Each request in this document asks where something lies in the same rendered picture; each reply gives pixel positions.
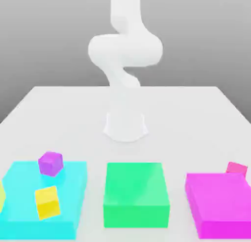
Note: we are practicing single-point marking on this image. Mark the small yellow cube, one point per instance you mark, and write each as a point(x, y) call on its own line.
point(47, 203)

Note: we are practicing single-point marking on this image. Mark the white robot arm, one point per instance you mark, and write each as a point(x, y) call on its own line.
point(125, 50)

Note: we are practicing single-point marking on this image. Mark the large magenta box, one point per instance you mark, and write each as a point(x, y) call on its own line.
point(221, 202)

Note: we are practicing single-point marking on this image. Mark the large green box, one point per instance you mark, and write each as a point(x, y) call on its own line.
point(135, 191)

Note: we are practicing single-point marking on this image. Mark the small purple cube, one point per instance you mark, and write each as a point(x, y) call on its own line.
point(50, 164)

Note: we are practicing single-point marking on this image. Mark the large cyan box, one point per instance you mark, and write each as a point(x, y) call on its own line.
point(21, 197)

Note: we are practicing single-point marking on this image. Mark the small pink cube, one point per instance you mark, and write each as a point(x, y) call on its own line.
point(236, 168)

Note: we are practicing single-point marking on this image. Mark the small lime cube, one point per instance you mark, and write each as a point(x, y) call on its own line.
point(1, 197)

